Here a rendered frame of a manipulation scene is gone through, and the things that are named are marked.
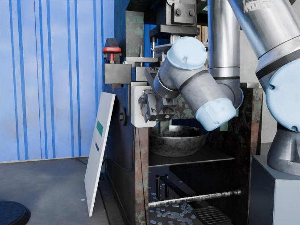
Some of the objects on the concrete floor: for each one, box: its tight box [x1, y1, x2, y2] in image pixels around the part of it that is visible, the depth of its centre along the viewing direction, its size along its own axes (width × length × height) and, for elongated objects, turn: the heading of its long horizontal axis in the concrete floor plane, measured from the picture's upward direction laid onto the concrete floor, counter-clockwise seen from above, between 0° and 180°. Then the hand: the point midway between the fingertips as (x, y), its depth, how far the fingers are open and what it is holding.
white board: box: [84, 92, 116, 217], centre depth 148 cm, size 14×50×59 cm
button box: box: [75, 86, 156, 172], centre depth 154 cm, size 145×25×62 cm
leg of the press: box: [98, 38, 149, 225], centre depth 132 cm, size 92×12×90 cm
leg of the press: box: [169, 83, 263, 225], centre depth 148 cm, size 92×12×90 cm
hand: (146, 111), depth 84 cm, fingers closed
